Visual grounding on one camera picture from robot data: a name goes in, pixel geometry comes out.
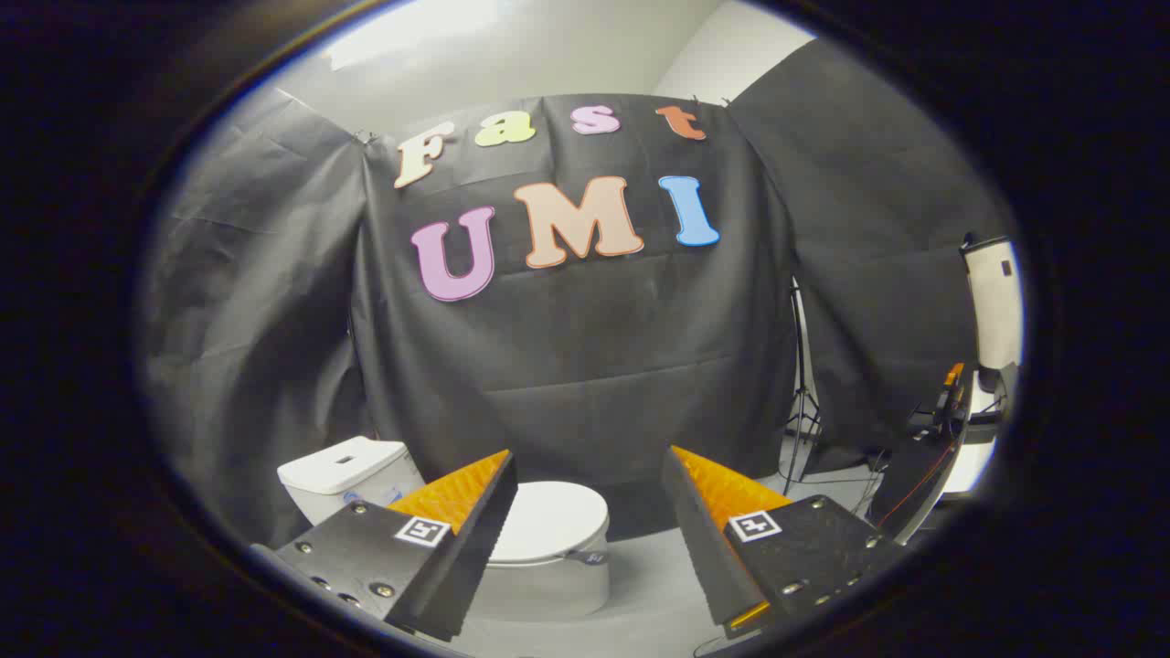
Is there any white cylindrical appliance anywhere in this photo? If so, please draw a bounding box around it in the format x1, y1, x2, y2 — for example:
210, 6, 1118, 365
960, 233, 1023, 371

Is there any white toilet lid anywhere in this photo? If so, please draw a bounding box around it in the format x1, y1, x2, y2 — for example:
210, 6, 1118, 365
489, 482, 611, 567

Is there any black device with orange tip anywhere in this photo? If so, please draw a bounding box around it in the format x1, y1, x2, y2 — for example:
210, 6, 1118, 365
867, 363, 974, 545

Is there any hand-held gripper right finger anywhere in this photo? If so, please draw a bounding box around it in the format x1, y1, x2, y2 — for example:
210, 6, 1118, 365
660, 445, 906, 641

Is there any black light stand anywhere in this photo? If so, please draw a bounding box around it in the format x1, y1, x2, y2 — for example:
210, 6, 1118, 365
782, 279, 824, 485

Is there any black backdrop cloth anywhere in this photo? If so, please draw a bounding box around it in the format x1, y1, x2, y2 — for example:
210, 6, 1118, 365
142, 38, 1016, 549

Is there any white toilet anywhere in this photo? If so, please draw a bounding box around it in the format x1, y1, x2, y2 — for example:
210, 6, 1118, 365
277, 436, 612, 622

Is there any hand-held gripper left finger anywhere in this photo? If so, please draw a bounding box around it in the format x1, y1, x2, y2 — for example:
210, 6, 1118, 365
249, 450, 518, 642

